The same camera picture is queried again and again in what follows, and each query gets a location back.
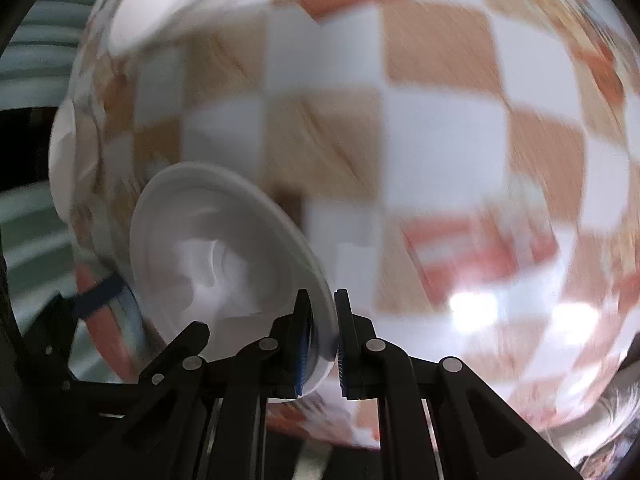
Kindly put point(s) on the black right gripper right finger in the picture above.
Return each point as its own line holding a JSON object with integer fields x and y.
{"x": 372, "y": 368}

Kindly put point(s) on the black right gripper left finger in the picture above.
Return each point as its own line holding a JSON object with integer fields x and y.
{"x": 273, "y": 367}

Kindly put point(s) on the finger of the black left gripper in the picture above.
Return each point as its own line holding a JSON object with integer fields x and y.
{"x": 179, "y": 364}

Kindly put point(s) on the pink plastic plate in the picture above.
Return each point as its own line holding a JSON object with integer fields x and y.
{"x": 95, "y": 309}

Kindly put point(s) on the patterned vinyl tablecloth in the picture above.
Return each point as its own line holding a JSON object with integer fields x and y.
{"x": 468, "y": 170}

